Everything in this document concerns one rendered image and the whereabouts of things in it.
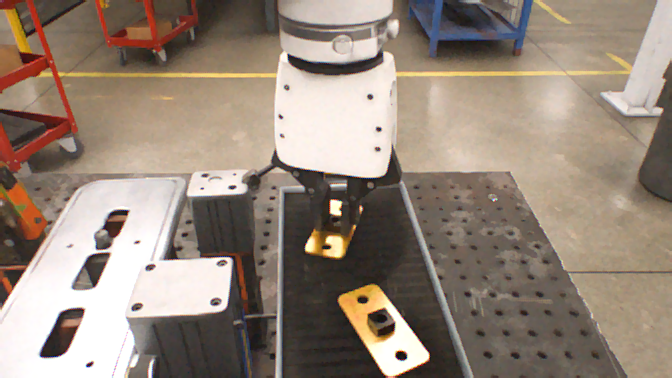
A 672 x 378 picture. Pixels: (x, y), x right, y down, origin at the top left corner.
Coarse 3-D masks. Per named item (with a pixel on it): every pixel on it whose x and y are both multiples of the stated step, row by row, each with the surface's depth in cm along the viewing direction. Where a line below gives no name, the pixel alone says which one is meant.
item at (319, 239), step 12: (336, 204) 51; (336, 216) 48; (336, 228) 47; (312, 240) 46; (324, 240) 46; (336, 240) 46; (348, 240) 46; (312, 252) 45; (324, 252) 45; (336, 252) 45
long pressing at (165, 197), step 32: (96, 192) 81; (128, 192) 81; (160, 192) 81; (64, 224) 74; (96, 224) 74; (128, 224) 74; (160, 224) 74; (64, 256) 68; (128, 256) 68; (160, 256) 67; (32, 288) 63; (64, 288) 63; (96, 288) 63; (128, 288) 63; (0, 320) 59; (32, 320) 59; (96, 320) 59; (0, 352) 55; (32, 352) 55; (96, 352) 55; (128, 352) 55
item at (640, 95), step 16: (656, 16) 308; (656, 32) 308; (640, 48) 323; (656, 48) 309; (640, 64) 323; (656, 64) 315; (640, 80) 324; (656, 80) 321; (608, 96) 347; (624, 96) 341; (640, 96) 328; (656, 96) 328; (624, 112) 326; (640, 112) 326; (656, 112) 326
